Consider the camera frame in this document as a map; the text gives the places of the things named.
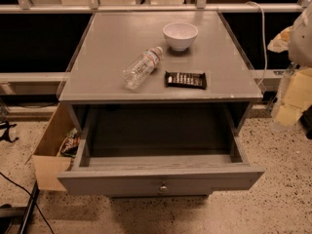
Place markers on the clear plastic water bottle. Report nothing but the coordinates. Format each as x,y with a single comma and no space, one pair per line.
136,73

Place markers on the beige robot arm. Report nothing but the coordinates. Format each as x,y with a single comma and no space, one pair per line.
296,40

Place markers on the grey open top drawer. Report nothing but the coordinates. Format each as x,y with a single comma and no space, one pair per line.
128,151

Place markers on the brass drawer knob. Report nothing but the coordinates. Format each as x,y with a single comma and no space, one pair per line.
163,188

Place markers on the dark chocolate bar wrapper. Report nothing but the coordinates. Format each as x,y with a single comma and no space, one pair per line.
186,80

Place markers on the grey wooden nightstand cabinet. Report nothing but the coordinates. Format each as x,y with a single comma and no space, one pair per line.
115,40

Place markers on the white ceramic bowl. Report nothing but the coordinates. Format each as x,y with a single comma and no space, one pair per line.
180,35

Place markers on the colourful snack bag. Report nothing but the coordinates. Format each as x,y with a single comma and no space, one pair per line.
70,144

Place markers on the brown cardboard box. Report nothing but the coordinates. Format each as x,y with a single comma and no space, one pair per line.
47,163

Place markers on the black floor bar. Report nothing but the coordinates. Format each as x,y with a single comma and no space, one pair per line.
29,209

